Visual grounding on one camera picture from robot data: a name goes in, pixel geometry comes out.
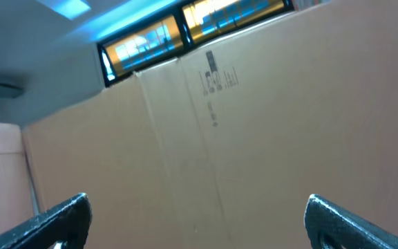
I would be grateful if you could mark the cardboard board at back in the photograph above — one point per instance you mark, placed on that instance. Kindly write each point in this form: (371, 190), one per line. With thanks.
(221, 148)

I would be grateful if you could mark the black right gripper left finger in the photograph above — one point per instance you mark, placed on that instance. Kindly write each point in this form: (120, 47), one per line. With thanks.
(67, 223)

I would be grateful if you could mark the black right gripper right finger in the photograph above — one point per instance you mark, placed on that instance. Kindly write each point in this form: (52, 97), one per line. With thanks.
(329, 225)

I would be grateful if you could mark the black framed window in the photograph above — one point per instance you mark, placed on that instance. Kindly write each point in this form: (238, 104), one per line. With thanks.
(176, 30)

